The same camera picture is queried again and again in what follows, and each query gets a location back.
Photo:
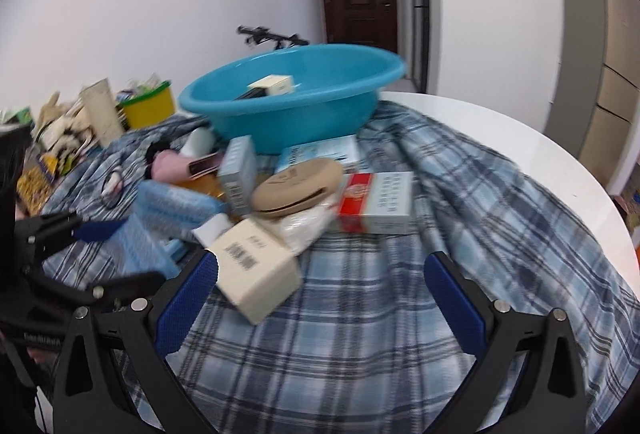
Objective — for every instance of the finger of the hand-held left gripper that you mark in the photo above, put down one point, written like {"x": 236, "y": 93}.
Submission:
{"x": 100, "y": 229}
{"x": 125, "y": 283}

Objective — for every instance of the white cylindrical bottle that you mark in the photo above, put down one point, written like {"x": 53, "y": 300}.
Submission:
{"x": 197, "y": 141}

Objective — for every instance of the white barcode box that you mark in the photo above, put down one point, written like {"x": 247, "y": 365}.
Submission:
{"x": 255, "y": 269}

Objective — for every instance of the blue plastic basin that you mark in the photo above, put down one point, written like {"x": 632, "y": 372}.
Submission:
{"x": 300, "y": 123}

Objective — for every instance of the yellow snack packet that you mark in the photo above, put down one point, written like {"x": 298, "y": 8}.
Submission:
{"x": 37, "y": 179}

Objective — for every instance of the black framed glass sliding door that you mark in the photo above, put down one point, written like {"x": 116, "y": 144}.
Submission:
{"x": 417, "y": 13}

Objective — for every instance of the yellow plastic container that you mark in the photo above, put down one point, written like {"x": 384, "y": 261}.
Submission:
{"x": 150, "y": 111}

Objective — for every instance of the beige round case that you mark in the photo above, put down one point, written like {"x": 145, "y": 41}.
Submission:
{"x": 295, "y": 186}

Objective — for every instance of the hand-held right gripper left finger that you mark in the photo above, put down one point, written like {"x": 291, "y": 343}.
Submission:
{"x": 185, "y": 309}

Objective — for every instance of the cream patterned tumbler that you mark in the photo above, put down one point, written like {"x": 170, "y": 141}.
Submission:
{"x": 102, "y": 113}

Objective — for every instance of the red and white cigarette pack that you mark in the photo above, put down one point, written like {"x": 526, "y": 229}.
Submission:
{"x": 380, "y": 201}

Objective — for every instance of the blue tissue packet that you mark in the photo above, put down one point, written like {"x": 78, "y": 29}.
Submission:
{"x": 140, "y": 249}
{"x": 170, "y": 204}

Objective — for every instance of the gold refrigerator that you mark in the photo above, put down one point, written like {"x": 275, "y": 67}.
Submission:
{"x": 575, "y": 63}

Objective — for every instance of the flat light blue box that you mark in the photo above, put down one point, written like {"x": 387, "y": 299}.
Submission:
{"x": 320, "y": 151}

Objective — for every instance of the green tissue box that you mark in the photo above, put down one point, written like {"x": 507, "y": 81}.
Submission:
{"x": 20, "y": 116}

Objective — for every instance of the orange and white box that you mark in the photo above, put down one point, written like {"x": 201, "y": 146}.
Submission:
{"x": 275, "y": 85}

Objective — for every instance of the beige plush toy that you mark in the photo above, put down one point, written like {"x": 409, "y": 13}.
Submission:
{"x": 52, "y": 106}

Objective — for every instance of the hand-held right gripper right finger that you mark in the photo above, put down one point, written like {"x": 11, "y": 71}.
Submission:
{"x": 455, "y": 309}

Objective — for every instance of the black bicycle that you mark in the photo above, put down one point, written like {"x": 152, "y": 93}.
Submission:
{"x": 255, "y": 32}

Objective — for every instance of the white plastic bag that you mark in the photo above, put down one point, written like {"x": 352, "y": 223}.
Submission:
{"x": 305, "y": 229}

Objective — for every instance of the blue-grey box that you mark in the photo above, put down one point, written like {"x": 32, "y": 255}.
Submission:
{"x": 237, "y": 174}

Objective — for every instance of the small black item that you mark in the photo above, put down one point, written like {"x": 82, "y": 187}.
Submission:
{"x": 159, "y": 149}

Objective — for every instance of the bundle of small sachets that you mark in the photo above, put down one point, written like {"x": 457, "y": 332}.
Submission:
{"x": 142, "y": 88}

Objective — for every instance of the blue plaid cloth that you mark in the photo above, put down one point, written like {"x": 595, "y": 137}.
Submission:
{"x": 375, "y": 339}

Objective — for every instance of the white and black plush toy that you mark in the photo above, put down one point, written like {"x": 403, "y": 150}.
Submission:
{"x": 65, "y": 138}

